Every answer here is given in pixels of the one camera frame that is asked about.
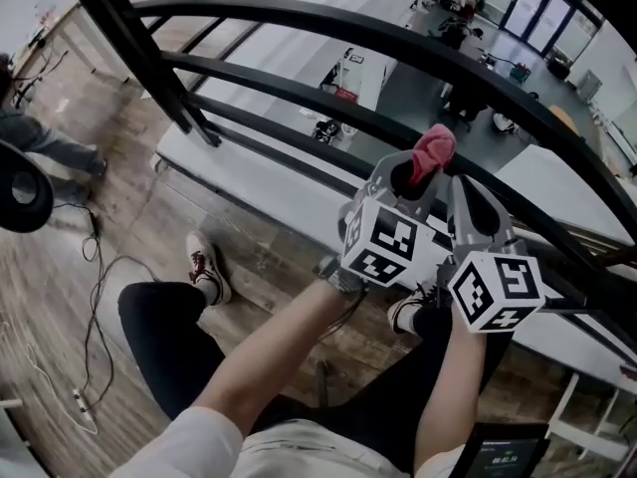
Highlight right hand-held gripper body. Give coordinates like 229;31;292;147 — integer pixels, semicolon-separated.
437;239;546;335

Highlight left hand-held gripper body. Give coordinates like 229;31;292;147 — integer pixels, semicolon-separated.
337;176;449;288

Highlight pink cloth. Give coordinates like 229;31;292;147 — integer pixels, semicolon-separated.
407;122;458;188

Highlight black metal railing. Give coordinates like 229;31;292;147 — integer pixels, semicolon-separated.
54;0;637;358

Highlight person's left forearm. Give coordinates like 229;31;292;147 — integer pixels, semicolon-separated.
193;281;359;437

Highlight person's right forearm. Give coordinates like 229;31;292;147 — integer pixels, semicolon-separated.
415;316;488;470

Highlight black white patterned bag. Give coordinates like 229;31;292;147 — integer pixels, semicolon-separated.
312;119;339;143

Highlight person's right sneaker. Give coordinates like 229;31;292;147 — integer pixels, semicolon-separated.
386;282;439;336

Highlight wooden staircase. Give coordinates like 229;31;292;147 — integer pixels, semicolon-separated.
512;216;637;268

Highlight round orange table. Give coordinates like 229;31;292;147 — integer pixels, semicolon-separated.
549;105;581;133

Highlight black stool leg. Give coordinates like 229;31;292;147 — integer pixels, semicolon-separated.
315;358;332;407

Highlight person's right leg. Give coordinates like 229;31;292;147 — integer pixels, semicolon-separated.
278;294;514;472

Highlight person's leg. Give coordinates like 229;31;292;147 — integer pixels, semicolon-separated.
278;294;514;472
117;280;324;422

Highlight black wrist-mounted screen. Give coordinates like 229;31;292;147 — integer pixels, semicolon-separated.
450;420;551;478

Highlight grey metal cabinet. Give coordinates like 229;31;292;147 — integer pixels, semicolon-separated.
576;70;603;100

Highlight glass double door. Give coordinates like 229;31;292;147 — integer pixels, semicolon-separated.
500;0;601;59

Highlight person's white shirt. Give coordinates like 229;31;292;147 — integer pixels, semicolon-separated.
108;405;469;478

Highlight person's left leg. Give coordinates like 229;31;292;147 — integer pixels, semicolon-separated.
117;280;324;422

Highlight wooden table white legs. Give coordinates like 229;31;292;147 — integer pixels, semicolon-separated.
9;0;130;89

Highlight clear bottle with red label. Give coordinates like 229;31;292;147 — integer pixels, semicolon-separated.
29;0;57;27

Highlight black round machine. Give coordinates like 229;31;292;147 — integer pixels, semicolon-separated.
0;139;55;234

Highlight grey metal rack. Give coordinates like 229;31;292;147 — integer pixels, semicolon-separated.
0;395;31;478

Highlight white metal frame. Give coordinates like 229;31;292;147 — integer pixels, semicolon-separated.
544;370;637;462

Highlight black power cable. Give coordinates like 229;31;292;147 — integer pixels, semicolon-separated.
49;201;160;412

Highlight white cable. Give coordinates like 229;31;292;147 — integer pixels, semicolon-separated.
0;321;101;437

